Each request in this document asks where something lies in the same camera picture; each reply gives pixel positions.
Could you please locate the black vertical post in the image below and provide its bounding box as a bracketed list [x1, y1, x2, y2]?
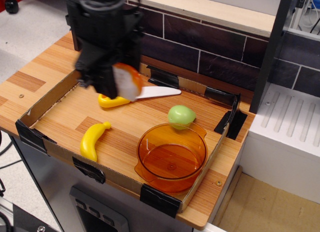
[249, 0, 294, 114]

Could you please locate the grey toy oven front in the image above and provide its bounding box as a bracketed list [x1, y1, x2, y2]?
[69, 186, 130, 231]

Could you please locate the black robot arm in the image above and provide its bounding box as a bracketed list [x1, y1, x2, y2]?
[66, 0, 143, 101]

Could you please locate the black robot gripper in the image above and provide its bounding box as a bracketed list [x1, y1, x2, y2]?
[67, 6, 143, 97]

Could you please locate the yellow handled toy knife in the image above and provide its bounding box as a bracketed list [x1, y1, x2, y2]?
[98, 86, 182, 108]

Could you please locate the green toy apple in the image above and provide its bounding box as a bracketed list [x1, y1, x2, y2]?
[167, 105, 196, 130]

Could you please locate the yellow toy banana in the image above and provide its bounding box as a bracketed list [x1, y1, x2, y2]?
[79, 122, 111, 162]

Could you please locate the black caster wheel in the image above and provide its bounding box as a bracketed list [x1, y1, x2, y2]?
[4, 0, 19, 14]

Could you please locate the orange and white toy sushi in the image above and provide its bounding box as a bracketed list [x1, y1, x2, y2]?
[112, 63, 143, 101]

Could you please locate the white toy sink drainboard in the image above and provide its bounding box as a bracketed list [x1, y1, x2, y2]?
[240, 84, 320, 203]

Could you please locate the orange transparent plastic pot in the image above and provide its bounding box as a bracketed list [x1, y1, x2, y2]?
[134, 122, 208, 193]

